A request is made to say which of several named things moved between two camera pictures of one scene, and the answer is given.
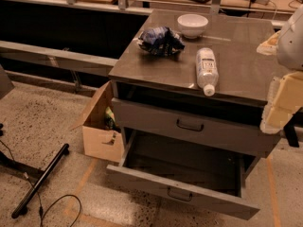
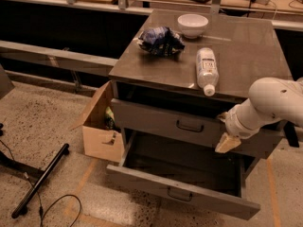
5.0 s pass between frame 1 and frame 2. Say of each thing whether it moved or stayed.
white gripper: moved
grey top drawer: stayed
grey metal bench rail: stayed
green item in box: stayed
